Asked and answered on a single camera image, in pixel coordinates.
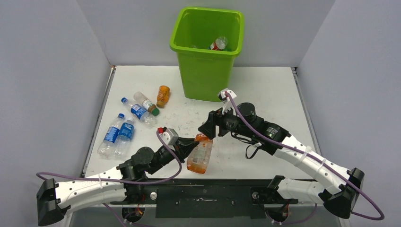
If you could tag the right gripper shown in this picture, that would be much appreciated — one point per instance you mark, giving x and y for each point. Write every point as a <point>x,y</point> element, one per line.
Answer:
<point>209,127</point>

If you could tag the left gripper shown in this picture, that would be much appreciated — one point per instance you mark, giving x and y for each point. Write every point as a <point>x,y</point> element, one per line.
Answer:
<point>188,145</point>

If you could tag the orange label bottle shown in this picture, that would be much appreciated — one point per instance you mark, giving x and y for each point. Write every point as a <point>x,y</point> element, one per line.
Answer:
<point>198,160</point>

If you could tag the coffee bottle green cap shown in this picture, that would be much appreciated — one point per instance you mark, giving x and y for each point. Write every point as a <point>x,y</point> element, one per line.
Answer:
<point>146,103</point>

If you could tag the small orange juice bottle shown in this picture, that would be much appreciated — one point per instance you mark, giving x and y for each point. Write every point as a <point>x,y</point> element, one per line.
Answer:
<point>163,96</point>

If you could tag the blue label water bottle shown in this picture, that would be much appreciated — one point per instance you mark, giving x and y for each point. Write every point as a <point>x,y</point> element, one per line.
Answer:
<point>143,115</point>

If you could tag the red label bottle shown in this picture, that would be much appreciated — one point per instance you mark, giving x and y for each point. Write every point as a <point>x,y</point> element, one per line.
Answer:
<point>220,44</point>

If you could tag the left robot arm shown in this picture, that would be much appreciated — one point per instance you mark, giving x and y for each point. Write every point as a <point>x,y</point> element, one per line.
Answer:
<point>119,184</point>

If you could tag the green plastic bin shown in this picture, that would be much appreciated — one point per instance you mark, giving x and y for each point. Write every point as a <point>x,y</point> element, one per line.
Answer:
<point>204,73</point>

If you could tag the white cap blue label bottle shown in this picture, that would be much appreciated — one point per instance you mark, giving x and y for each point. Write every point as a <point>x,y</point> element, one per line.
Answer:
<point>124,138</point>

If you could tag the blue cap water bottle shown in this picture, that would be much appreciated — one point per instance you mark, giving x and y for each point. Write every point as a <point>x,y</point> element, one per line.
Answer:
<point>108,145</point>

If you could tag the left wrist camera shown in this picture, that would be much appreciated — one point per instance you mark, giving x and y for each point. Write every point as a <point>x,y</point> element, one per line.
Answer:
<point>168,136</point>

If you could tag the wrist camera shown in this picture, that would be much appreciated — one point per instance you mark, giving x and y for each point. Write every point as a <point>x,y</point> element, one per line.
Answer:
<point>168,136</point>
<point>227,96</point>

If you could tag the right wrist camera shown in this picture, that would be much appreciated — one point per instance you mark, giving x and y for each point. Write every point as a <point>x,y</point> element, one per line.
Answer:
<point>227,96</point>

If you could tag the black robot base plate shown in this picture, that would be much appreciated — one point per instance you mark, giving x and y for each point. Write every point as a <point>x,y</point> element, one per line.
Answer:
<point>205,198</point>

